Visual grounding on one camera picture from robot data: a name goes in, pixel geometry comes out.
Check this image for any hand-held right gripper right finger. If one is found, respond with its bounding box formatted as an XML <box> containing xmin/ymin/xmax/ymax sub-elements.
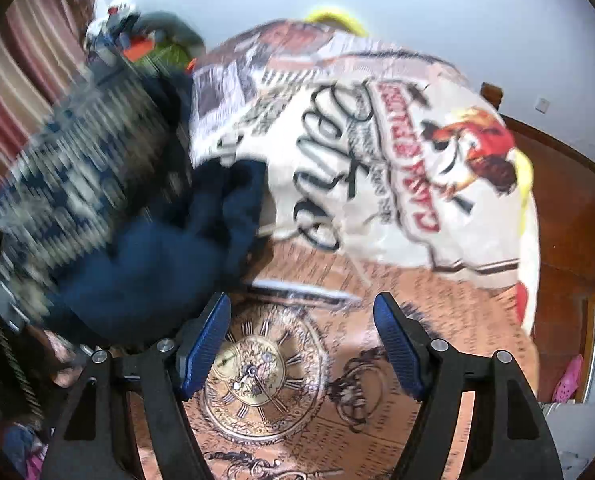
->
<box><xmin>372</xmin><ymin>291</ymin><xmax>566</xmax><ymax>480</ymax></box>

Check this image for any pink slipper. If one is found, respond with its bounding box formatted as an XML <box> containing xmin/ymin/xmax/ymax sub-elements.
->
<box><xmin>552</xmin><ymin>355</ymin><xmax>583</xmax><ymax>404</ymax></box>

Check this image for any striped red curtain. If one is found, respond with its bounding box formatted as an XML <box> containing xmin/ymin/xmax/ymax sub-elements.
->
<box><xmin>0</xmin><ymin>0</ymin><xmax>98</xmax><ymax>201</ymax></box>

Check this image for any orange box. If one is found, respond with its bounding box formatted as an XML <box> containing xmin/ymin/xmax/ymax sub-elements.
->
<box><xmin>124</xmin><ymin>37</ymin><xmax>156</xmax><ymax>59</ymax></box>

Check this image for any printed blanket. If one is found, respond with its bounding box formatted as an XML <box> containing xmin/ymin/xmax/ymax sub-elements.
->
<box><xmin>42</xmin><ymin>17</ymin><xmax>541</xmax><ymax>480</ymax></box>

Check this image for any grey plush pillow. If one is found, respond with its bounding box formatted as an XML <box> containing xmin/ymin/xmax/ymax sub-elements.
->
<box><xmin>137</xmin><ymin>10</ymin><xmax>206</xmax><ymax>56</ymax></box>

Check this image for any navy patterned hoodie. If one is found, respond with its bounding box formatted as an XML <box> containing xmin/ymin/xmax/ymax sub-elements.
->
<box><xmin>0</xmin><ymin>67</ymin><xmax>270</xmax><ymax>347</ymax></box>

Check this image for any wooden bed post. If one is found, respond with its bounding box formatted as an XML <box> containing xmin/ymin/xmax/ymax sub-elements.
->
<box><xmin>480</xmin><ymin>82</ymin><xmax>504</xmax><ymax>111</ymax></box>

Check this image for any pile of mixed clutter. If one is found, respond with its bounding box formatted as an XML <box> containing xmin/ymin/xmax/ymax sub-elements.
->
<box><xmin>84</xmin><ymin>0</ymin><xmax>143</xmax><ymax>61</ymax></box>

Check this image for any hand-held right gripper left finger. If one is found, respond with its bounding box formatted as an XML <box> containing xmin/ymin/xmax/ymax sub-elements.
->
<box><xmin>42</xmin><ymin>292</ymin><xmax>233</xmax><ymax>480</ymax></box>

